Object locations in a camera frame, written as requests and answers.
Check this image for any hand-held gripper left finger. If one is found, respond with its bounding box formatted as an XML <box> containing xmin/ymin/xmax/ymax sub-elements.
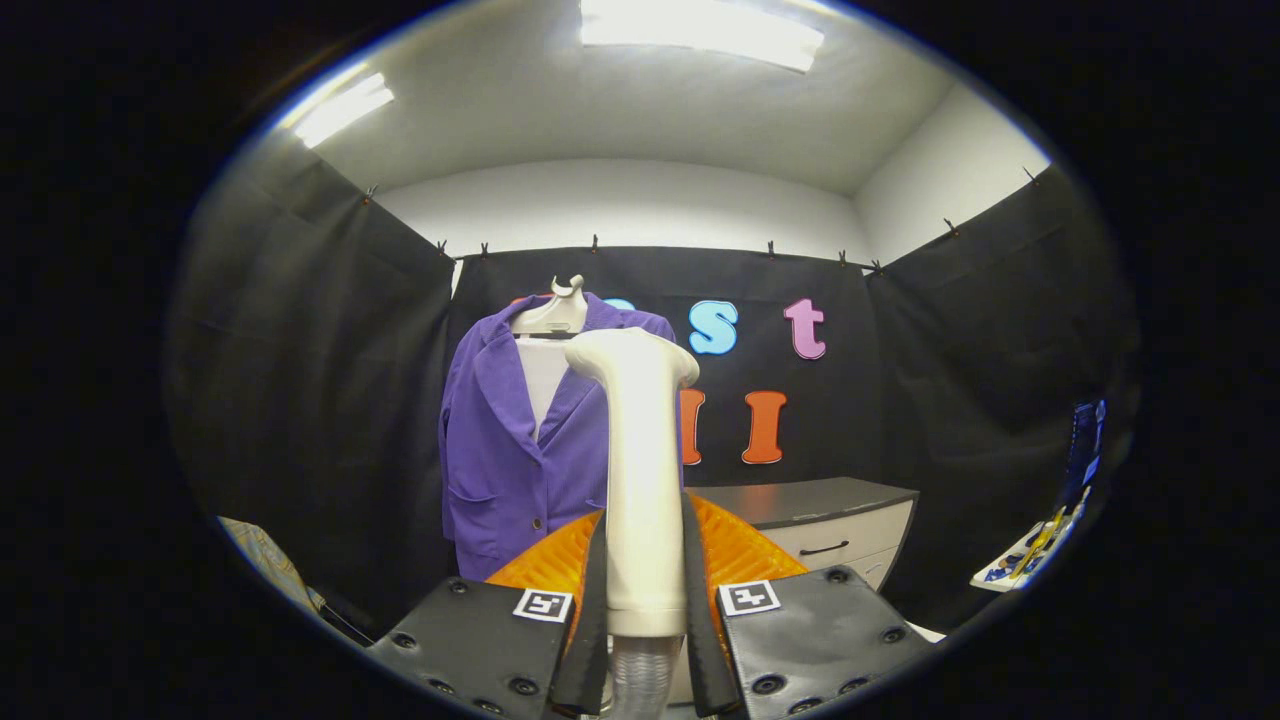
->
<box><xmin>365</xmin><ymin>508</ymin><xmax>609</xmax><ymax>719</ymax></box>

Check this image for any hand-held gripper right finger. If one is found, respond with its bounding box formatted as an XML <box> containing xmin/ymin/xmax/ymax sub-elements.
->
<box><xmin>683</xmin><ymin>490</ymin><xmax>936</xmax><ymax>719</ymax></box>

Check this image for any white garment steamer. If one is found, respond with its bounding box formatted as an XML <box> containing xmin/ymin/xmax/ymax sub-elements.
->
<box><xmin>565</xmin><ymin>327</ymin><xmax>700</xmax><ymax>720</ymax></box>

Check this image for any purple corduroy jacket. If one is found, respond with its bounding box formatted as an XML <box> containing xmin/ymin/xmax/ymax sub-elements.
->
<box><xmin>440</xmin><ymin>292</ymin><xmax>681</xmax><ymax>583</ymax></box>

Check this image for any white garment stand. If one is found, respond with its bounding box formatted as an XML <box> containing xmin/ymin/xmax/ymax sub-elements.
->
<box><xmin>517</xmin><ymin>338</ymin><xmax>571</xmax><ymax>441</ymax></box>

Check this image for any grey-topped drawer cabinet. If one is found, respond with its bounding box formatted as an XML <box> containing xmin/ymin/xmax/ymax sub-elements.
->
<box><xmin>690</xmin><ymin>477</ymin><xmax>919</xmax><ymax>601</ymax></box>

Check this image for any cream plastic hanger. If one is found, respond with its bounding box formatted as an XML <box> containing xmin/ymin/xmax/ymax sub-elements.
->
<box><xmin>510</xmin><ymin>275</ymin><xmax>589</xmax><ymax>336</ymax></box>

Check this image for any white tray with colourful items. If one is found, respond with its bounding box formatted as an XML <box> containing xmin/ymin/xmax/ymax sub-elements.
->
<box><xmin>970</xmin><ymin>490</ymin><xmax>1091</xmax><ymax>593</ymax></box>

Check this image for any patterned cloth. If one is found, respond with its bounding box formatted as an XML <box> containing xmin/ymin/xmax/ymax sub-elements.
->
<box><xmin>218</xmin><ymin>516</ymin><xmax>326</xmax><ymax>613</ymax></box>

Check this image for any black backdrop cloth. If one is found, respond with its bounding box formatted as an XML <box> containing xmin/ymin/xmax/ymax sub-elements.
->
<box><xmin>165</xmin><ymin>135</ymin><xmax>1141</xmax><ymax>641</ymax></box>

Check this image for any narrow ceiling light panel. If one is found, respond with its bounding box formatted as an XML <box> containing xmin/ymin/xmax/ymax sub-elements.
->
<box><xmin>290</xmin><ymin>72</ymin><xmax>396</xmax><ymax>149</ymax></box>

